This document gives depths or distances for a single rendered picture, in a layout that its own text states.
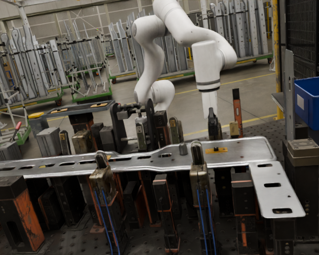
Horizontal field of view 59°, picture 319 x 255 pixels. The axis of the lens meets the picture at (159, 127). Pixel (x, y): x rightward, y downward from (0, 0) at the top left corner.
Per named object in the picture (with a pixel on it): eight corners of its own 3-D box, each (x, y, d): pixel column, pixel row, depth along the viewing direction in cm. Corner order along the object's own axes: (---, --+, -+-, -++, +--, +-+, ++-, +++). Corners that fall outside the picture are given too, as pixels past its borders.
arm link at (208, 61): (213, 75, 105) (192, 81, 102) (209, 39, 101) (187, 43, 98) (227, 77, 97) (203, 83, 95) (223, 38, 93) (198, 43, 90)
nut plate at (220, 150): (205, 154, 108) (204, 151, 107) (205, 149, 111) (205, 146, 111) (227, 152, 106) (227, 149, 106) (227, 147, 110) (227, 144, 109)
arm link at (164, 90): (145, 122, 169) (138, 83, 160) (172, 114, 174) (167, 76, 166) (152, 127, 158) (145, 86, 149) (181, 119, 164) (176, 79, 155)
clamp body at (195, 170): (196, 266, 96) (181, 177, 85) (198, 241, 107) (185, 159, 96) (223, 266, 94) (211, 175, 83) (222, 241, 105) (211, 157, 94)
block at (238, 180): (235, 261, 95) (227, 189, 86) (232, 238, 105) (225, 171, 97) (264, 260, 93) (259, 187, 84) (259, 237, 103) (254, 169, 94)
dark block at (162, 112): (167, 195, 141) (152, 115, 127) (169, 187, 147) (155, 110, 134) (177, 194, 139) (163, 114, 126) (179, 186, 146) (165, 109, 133)
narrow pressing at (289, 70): (293, 152, 97) (291, 51, 86) (285, 139, 107) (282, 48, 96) (295, 152, 96) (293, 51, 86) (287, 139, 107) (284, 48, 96)
